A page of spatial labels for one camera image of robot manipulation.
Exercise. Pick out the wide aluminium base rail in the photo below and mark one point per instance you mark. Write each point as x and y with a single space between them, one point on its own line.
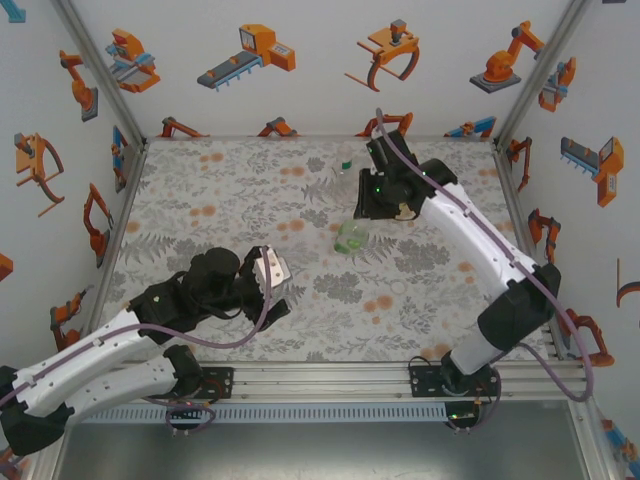
320 380

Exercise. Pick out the small green clear bottle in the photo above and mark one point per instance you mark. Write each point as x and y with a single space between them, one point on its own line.
352 240

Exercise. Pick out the aluminium frame post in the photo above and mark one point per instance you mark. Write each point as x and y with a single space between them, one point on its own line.
103 75
539 75

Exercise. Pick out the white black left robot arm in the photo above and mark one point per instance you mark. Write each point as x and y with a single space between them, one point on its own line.
75 370

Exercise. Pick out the tall clear plastic bottle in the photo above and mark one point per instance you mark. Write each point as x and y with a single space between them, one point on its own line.
344 175

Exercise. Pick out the aluminium side rail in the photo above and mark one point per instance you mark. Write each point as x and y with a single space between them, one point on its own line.
124 200
515 200

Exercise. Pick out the white bottle cap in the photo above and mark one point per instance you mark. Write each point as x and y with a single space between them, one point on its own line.
398 287

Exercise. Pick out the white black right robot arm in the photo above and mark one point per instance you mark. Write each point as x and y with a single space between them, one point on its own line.
475 235

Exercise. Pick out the grey metal panel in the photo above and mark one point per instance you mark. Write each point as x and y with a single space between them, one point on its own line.
320 450

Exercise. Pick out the floral patterned table mat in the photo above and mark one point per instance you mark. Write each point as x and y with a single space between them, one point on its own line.
240 175

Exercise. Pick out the yellow juice bottle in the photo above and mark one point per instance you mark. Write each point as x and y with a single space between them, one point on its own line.
406 212

